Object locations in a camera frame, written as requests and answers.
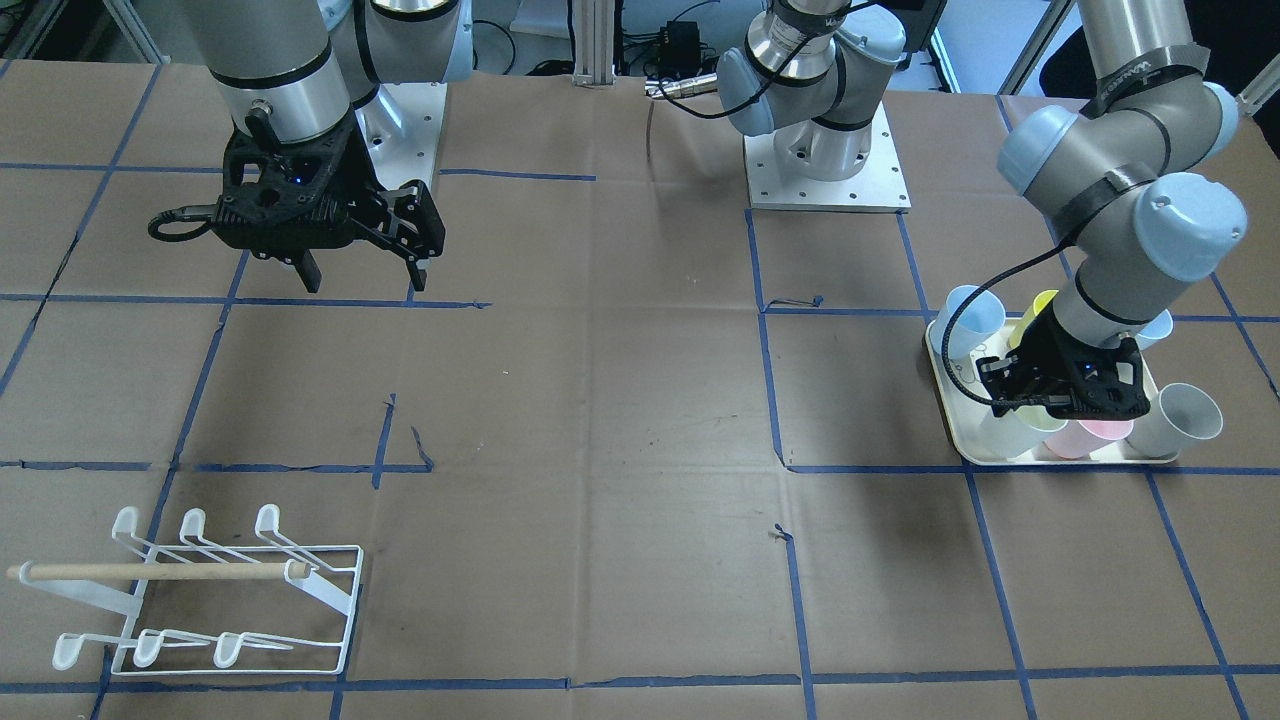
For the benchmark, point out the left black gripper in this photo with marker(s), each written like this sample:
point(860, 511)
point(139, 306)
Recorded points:
point(1047, 347)

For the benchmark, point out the white ikea cup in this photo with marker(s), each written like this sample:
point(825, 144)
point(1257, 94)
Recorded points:
point(1017, 431)

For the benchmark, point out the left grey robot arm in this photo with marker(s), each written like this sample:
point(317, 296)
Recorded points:
point(1115, 179)

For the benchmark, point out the cream plastic tray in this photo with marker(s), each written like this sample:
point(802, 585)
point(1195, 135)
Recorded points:
point(962, 415)

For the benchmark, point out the wooden rack dowel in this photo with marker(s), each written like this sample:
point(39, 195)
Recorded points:
point(163, 571)

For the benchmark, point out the yellow plastic cup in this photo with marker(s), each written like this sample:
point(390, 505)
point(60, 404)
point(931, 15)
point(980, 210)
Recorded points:
point(1038, 304)

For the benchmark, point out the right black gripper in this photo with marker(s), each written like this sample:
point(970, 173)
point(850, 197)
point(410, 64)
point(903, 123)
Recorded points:
point(364, 176)

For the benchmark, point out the light blue cup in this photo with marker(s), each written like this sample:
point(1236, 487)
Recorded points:
point(983, 317)
point(1155, 331)

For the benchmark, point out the light blue cup near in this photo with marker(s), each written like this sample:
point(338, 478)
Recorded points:
point(983, 317)

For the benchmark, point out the pink plastic cup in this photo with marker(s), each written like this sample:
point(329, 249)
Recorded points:
point(1080, 438)

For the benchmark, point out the aluminium frame post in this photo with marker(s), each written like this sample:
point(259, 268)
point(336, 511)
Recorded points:
point(593, 37)

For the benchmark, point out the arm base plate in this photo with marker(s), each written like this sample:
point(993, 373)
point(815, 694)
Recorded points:
point(402, 126)
point(807, 167)

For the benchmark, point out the white wire cup rack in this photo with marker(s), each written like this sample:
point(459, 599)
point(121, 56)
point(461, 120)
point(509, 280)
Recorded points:
point(229, 627)

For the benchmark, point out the light blue cup far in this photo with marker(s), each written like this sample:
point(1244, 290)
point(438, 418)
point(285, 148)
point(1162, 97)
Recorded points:
point(1155, 331)

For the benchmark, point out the grey plastic cup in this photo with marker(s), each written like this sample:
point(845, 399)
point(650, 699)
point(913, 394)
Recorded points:
point(1181, 416)

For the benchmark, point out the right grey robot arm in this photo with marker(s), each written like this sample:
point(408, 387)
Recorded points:
point(336, 108)

